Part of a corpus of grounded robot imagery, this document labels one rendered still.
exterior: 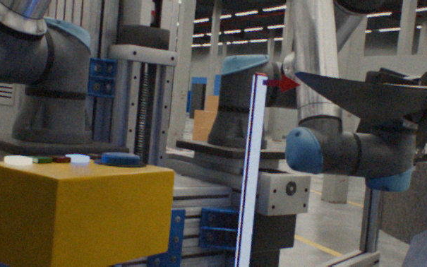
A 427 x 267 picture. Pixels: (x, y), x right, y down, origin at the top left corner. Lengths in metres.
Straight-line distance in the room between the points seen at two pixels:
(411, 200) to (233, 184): 1.73
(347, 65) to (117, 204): 7.09
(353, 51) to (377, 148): 6.64
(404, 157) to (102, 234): 0.62
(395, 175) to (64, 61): 0.63
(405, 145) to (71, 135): 0.60
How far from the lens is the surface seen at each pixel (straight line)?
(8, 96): 1.67
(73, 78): 1.19
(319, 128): 1.01
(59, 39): 1.18
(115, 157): 0.63
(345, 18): 1.30
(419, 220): 3.01
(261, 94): 0.83
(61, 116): 1.17
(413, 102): 0.81
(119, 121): 1.37
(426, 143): 1.50
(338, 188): 7.69
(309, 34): 1.08
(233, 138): 1.44
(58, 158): 0.62
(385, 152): 1.05
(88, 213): 0.56
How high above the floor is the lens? 1.15
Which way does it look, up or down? 3 degrees down
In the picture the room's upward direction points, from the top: 6 degrees clockwise
